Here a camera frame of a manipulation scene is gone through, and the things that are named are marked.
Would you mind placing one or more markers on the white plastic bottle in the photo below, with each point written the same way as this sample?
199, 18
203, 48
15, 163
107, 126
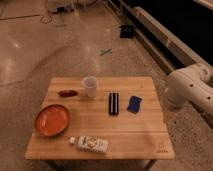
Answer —
91, 144

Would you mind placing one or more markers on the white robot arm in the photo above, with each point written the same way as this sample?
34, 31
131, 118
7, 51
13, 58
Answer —
189, 84

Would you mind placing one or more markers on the orange ceramic bowl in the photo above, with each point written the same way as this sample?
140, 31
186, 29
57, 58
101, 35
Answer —
52, 120

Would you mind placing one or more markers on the black white striped block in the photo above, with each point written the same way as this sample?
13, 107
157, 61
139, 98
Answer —
114, 104

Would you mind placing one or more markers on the translucent plastic cup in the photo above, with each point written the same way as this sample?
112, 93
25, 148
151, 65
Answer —
89, 83

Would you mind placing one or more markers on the blue sponge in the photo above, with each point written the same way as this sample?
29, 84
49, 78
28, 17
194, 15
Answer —
134, 104

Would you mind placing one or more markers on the wooden folding table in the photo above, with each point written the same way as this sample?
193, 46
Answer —
141, 135

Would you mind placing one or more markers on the dark red chili pepper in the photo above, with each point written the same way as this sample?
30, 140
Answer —
67, 93

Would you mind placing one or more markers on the black box on floor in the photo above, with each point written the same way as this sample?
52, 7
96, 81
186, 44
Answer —
127, 31

